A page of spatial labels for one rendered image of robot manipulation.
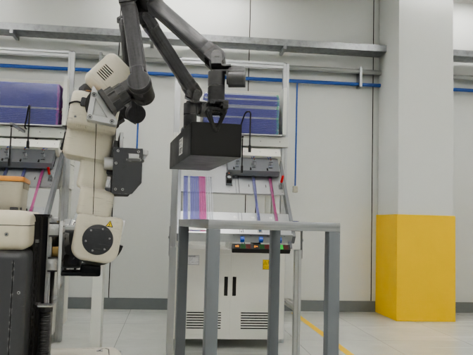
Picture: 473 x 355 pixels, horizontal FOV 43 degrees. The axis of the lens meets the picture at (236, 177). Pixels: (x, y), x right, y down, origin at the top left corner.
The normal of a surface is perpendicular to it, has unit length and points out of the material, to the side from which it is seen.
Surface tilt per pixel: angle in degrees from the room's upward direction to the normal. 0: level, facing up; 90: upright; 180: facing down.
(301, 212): 90
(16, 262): 90
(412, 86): 90
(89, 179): 90
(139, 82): 70
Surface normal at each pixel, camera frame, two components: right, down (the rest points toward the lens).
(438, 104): 0.11, -0.07
